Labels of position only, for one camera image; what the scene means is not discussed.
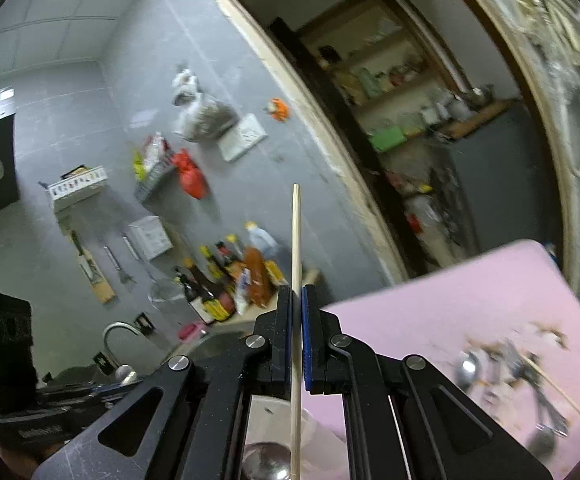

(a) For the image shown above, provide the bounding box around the large oil jug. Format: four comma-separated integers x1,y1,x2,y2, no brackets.
244,221,280,260

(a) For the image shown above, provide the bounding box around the grey wall shelf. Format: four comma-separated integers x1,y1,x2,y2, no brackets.
134,155,175,203

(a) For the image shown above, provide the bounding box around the clear bag of dried goods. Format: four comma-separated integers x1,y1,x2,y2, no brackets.
172,64,239,143

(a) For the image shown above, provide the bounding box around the wooden chopstick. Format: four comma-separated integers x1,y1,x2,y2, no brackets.
290,183,302,480
521,356,580,415

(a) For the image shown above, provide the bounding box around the steel spoon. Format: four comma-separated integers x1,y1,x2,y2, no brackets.
455,351,481,392
241,442,290,480

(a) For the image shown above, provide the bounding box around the chrome faucet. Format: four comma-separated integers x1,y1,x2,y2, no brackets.
102,321,141,386

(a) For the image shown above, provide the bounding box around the green box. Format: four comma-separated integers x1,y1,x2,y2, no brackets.
369,126,407,153

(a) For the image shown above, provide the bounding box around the white wall outlet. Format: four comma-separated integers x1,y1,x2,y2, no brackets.
217,113,267,162

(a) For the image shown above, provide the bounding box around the grey cabinet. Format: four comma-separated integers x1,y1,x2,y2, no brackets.
435,102,562,257

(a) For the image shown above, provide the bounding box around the steel utensil with loop handle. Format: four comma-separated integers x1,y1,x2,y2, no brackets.
504,339,569,438

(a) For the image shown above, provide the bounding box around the white wall box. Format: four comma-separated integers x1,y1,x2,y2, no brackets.
128,216,173,261

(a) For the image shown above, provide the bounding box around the wooden cutting board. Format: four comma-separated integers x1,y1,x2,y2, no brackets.
68,230,116,304

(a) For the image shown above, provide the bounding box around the white wall basket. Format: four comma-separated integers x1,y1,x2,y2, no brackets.
46,166,108,214

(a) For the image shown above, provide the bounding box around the white plastic utensil holder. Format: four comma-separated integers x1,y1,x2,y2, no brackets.
246,396,350,479

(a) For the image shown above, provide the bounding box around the red plastic bag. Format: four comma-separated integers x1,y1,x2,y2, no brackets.
173,148,208,200

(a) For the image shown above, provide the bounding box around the dark soy sauce bottle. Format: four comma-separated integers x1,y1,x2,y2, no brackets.
174,266,215,325

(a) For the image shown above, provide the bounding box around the pink floral tablecloth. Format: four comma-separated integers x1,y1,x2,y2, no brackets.
298,238,580,480

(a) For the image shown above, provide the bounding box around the orange sauce packet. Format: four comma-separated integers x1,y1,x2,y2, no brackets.
243,247,274,308

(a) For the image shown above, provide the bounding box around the white hose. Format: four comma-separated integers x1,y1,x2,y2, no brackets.
554,58,580,179

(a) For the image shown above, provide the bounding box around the orange plug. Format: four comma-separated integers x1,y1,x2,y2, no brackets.
265,98,290,122

